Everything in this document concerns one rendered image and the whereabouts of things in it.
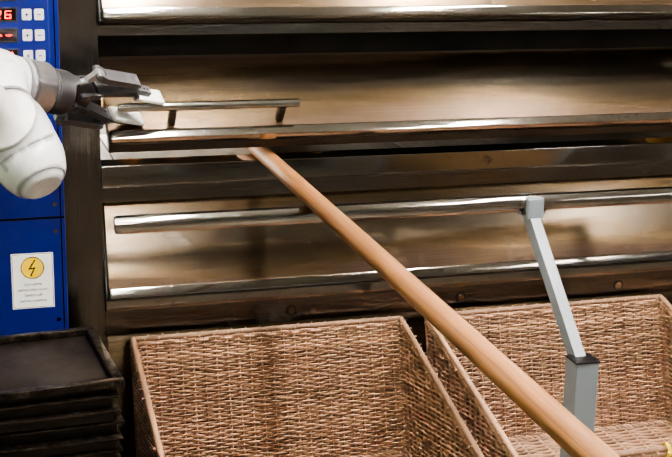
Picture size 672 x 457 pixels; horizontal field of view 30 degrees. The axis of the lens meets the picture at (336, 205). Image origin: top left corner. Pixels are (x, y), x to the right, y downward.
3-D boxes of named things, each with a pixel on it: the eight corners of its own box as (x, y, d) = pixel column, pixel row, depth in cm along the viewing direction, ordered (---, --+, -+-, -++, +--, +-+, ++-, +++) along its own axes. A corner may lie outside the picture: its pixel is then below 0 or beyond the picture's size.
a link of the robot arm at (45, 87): (-8, 80, 204) (22, 85, 209) (9, 124, 201) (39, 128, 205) (22, 44, 200) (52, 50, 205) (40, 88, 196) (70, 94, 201)
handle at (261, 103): (115, 128, 223) (114, 120, 224) (295, 122, 233) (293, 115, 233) (118, 109, 219) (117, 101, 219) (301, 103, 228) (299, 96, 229)
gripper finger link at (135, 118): (115, 119, 218) (113, 121, 219) (145, 124, 224) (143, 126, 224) (109, 105, 219) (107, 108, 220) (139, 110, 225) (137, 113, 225)
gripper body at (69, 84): (51, 55, 204) (95, 64, 211) (23, 87, 208) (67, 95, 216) (66, 91, 201) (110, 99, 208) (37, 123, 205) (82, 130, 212)
